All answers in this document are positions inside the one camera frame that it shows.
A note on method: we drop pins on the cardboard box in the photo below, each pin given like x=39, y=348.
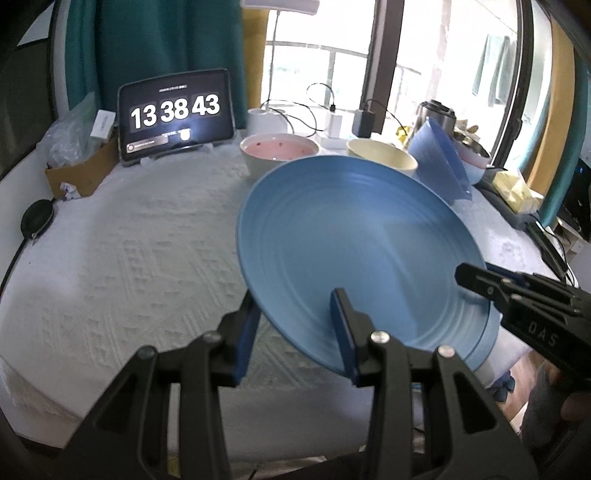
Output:
x=92, y=170

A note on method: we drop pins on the white desk lamp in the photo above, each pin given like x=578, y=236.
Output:
x=265, y=122

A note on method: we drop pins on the hanging towels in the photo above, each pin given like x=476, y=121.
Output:
x=491, y=69

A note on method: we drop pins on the small white box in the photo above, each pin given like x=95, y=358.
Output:
x=102, y=124

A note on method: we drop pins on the teal curtain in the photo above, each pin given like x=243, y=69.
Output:
x=138, y=41

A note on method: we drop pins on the white textured tablecloth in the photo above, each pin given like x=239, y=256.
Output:
x=138, y=254

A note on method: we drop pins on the tablet with clock display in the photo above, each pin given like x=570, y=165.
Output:
x=175, y=110

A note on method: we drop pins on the clear plastic bag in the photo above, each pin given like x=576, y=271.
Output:
x=69, y=134

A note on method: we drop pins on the person's right hand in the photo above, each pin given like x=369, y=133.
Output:
x=575, y=406

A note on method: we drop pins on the blue cloth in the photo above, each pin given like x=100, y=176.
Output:
x=503, y=387

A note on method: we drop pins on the crumpled white paper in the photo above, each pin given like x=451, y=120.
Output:
x=70, y=191

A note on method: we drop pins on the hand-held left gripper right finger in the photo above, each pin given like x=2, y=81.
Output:
x=344, y=332

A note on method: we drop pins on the black round disc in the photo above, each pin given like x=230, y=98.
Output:
x=37, y=219

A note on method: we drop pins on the small yellow object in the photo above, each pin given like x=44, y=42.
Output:
x=401, y=134

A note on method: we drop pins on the clear tablet stand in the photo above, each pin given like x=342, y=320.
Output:
x=207, y=146

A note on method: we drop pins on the black charger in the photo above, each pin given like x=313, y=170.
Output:
x=362, y=123

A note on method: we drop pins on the blue plate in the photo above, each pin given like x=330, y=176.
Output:
x=346, y=230

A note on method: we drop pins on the steel kettle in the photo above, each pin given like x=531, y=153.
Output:
x=438, y=115

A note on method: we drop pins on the pastel steel food container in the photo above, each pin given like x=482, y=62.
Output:
x=475, y=166

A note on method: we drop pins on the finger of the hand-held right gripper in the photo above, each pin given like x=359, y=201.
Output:
x=510, y=273
x=482, y=281

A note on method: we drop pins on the cream bowl with dark outside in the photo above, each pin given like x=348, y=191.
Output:
x=378, y=154

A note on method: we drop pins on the white power strip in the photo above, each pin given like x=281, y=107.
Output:
x=332, y=142

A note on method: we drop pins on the yellow cloth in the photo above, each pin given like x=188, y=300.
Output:
x=515, y=189

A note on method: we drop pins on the pink bowl with red spots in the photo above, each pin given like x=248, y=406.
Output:
x=258, y=164

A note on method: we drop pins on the yellow curtain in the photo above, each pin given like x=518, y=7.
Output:
x=254, y=69

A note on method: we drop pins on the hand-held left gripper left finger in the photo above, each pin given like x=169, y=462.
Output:
x=244, y=337

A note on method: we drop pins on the white charger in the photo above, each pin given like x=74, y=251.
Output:
x=333, y=124

